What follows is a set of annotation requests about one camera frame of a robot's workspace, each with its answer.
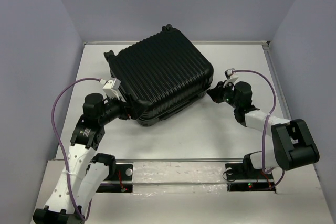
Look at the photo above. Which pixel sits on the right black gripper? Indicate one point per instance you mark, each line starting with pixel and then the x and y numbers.
pixel 215 93

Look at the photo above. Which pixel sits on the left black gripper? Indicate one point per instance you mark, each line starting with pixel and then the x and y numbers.
pixel 130 109

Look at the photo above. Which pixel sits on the black hard-shell suitcase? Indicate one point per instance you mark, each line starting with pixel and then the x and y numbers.
pixel 161 75

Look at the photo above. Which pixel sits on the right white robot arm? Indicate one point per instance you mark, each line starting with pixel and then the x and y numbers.
pixel 292 143

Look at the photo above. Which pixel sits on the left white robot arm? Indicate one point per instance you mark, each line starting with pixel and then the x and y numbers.
pixel 85 169

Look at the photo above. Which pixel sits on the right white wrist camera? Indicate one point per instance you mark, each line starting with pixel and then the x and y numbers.
pixel 231 77

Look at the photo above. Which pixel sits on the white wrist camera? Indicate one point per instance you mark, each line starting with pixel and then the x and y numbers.
pixel 231 77
pixel 111 87

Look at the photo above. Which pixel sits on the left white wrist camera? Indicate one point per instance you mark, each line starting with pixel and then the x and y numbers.
pixel 111 87

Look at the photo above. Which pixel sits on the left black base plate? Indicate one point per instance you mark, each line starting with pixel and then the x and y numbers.
pixel 120 181

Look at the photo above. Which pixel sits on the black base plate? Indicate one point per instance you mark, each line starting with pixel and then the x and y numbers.
pixel 242 177
pixel 120 181

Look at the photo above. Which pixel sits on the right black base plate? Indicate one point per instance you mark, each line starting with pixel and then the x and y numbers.
pixel 242 177

